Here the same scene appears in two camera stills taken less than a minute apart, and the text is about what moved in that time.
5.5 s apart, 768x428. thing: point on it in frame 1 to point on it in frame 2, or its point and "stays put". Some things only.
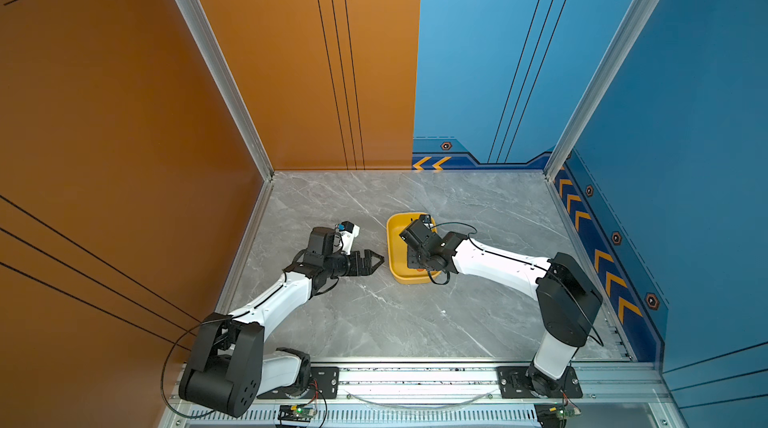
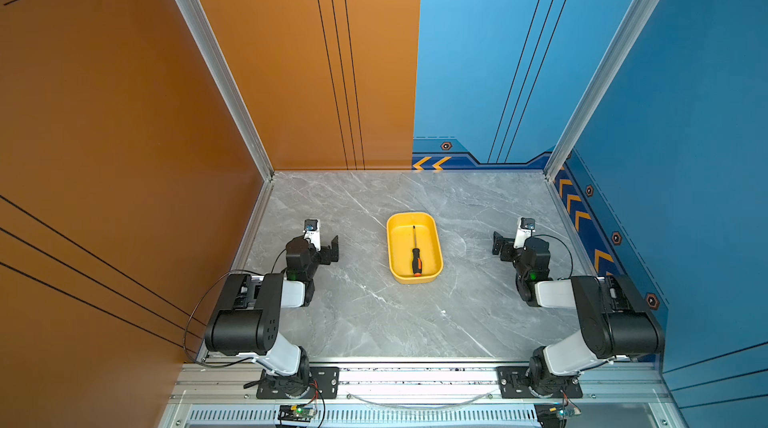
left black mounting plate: [324, 384] stays put
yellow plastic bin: [397, 249] stays put
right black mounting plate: [514, 383] stays put
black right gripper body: [423, 259] to [511, 255]
